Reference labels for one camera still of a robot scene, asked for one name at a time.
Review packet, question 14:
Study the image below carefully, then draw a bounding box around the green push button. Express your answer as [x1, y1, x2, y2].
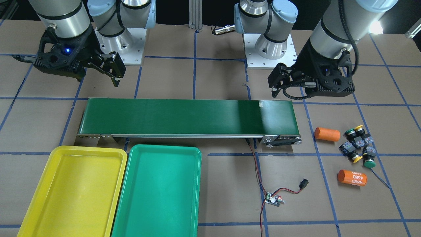
[343, 129, 364, 148]
[362, 146, 377, 169]

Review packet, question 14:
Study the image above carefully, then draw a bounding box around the green plastic tray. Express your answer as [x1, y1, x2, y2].
[111, 144, 202, 237]

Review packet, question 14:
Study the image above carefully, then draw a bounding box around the orange cylinder with text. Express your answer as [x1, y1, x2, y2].
[337, 170, 367, 186]

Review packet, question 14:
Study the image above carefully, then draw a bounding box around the red black power cable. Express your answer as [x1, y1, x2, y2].
[245, 138, 309, 237]

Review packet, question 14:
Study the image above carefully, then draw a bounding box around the yellow plastic tray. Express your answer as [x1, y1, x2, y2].
[18, 146, 128, 237]

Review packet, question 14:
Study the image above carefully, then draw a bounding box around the green conveyor belt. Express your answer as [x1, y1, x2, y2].
[77, 98, 302, 147]

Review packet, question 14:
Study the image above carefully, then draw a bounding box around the plain orange cylinder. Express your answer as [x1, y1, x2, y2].
[314, 127, 341, 142]

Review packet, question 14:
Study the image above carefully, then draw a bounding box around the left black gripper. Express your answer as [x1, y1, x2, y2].
[268, 42, 355, 97]

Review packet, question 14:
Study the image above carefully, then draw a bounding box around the motor speed controller board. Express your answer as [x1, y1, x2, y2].
[264, 192, 285, 207]

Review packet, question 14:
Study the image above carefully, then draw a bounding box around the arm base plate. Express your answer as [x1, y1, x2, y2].
[96, 28, 148, 66]
[243, 34, 297, 69]

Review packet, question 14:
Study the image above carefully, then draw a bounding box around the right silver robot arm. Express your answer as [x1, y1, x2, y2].
[14, 0, 157, 87]

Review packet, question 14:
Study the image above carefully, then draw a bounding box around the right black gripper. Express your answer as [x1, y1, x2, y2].
[33, 25, 126, 87]

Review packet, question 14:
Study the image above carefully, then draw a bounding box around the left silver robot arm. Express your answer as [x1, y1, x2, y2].
[234, 0, 397, 100]

